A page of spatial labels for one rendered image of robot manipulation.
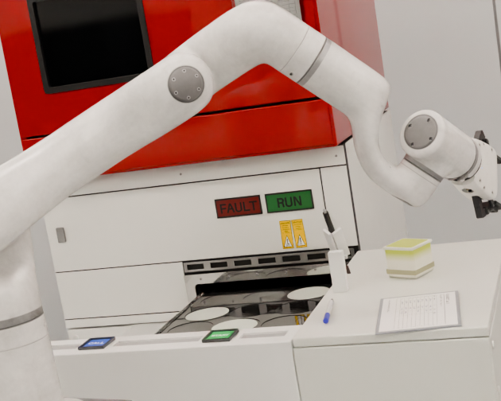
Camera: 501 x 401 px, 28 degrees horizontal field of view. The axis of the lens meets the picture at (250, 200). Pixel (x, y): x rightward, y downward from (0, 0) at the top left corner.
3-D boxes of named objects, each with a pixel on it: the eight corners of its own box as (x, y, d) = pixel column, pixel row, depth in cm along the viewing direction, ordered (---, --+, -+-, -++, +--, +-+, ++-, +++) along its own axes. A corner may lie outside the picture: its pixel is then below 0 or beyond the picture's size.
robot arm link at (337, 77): (275, 121, 163) (425, 218, 169) (330, 38, 161) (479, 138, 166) (270, 114, 172) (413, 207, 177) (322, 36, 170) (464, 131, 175)
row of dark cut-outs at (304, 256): (185, 271, 252) (184, 262, 251) (355, 257, 238) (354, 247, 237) (184, 272, 251) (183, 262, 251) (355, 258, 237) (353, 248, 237)
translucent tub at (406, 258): (406, 268, 213) (401, 237, 212) (436, 270, 208) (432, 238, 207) (386, 278, 208) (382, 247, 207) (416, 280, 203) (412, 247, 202)
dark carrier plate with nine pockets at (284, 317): (206, 295, 246) (205, 293, 246) (341, 285, 235) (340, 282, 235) (153, 343, 214) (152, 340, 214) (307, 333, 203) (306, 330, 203)
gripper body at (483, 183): (479, 184, 174) (502, 200, 182) (478, 128, 176) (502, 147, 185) (439, 188, 178) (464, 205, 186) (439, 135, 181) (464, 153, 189)
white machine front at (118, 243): (70, 325, 267) (41, 180, 261) (368, 305, 242) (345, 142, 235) (64, 329, 264) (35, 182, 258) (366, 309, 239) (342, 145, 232)
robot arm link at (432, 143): (454, 191, 173) (485, 146, 172) (421, 169, 163) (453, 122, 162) (420, 168, 179) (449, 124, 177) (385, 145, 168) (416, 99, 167)
